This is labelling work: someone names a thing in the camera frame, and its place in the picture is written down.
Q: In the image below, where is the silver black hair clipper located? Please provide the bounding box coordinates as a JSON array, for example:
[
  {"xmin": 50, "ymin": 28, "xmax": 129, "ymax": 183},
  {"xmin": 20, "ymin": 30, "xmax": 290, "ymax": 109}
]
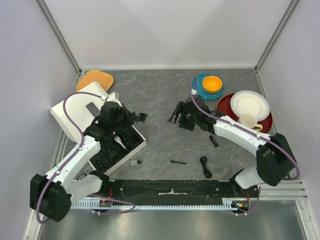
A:
[{"xmin": 114, "ymin": 136, "xmax": 127, "ymax": 149}]

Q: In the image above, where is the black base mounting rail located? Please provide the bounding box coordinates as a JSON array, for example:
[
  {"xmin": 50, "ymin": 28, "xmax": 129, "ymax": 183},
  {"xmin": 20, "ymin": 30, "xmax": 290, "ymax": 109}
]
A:
[{"xmin": 97, "ymin": 179, "xmax": 259, "ymax": 206}]

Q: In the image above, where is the black clipper guard comb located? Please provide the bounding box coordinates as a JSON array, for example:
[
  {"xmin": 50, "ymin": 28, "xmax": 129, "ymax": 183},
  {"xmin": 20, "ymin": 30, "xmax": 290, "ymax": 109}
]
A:
[{"xmin": 137, "ymin": 112, "xmax": 148, "ymax": 122}]

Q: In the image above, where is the orange bowl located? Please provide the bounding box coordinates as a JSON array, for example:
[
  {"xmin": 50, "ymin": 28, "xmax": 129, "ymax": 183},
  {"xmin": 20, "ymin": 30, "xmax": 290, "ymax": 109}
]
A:
[{"xmin": 202, "ymin": 75, "xmax": 223, "ymax": 94}]

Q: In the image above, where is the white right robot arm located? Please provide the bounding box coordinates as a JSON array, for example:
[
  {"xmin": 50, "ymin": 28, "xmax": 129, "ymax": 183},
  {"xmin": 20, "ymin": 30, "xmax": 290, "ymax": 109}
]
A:
[{"xmin": 168, "ymin": 95, "xmax": 297, "ymax": 197}]

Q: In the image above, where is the dark red plate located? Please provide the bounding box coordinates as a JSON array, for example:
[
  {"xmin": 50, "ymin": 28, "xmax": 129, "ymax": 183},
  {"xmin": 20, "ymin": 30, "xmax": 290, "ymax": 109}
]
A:
[{"xmin": 216, "ymin": 92, "xmax": 273, "ymax": 134}]

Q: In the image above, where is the white paper bowl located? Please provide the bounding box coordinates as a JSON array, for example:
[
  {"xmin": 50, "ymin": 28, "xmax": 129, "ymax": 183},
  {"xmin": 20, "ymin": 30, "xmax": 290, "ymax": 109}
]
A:
[{"xmin": 230, "ymin": 90, "xmax": 270, "ymax": 122}]

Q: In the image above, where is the black coiled power cable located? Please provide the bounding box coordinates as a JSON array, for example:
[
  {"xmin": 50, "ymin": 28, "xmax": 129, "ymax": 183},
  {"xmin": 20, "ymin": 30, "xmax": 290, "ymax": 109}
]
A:
[{"xmin": 199, "ymin": 156, "xmax": 213, "ymax": 179}]

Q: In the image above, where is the black cleaning brush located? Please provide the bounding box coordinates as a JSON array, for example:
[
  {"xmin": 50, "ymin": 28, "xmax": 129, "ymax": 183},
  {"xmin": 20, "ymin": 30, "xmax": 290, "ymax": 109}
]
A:
[{"xmin": 170, "ymin": 160, "xmax": 187, "ymax": 165}]

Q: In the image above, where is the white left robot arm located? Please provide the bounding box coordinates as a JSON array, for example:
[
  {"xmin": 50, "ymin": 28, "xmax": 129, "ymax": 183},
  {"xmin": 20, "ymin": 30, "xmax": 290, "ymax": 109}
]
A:
[{"xmin": 29, "ymin": 91, "xmax": 147, "ymax": 224}]

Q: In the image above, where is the teal dotted plate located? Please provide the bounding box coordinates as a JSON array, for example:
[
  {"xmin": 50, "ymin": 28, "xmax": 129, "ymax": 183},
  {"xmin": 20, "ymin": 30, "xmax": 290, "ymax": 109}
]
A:
[{"xmin": 191, "ymin": 73, "xmax": 225, "ymax": 100}]

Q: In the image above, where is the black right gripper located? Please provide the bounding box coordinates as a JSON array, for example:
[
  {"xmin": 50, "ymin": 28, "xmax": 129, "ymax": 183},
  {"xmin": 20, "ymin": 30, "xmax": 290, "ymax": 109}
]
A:
[{"xmin": 168, "ymin": 101, "xmax": 199, "ymax": 131}]

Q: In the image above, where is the pale yellow mug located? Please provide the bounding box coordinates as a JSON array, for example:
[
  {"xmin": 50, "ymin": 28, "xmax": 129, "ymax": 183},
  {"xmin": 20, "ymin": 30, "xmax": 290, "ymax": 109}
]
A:
[{"xmin": 237, "ymin": 113, "xmax": 263, "ymax": 132}]

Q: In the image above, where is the black comb attachment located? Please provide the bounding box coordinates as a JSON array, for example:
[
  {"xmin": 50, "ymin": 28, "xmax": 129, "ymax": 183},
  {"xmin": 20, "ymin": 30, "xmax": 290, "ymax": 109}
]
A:
[{"xmin": 209, "ymin": 135, "xmax": 219, "ymax": 148}]

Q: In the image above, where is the woven orange tray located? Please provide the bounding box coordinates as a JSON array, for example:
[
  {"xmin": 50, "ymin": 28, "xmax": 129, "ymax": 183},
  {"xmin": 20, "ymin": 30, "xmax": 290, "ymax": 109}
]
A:
[{"xmin": 75, "ymin": 69, "xmax": 114, "ymax": 91}]

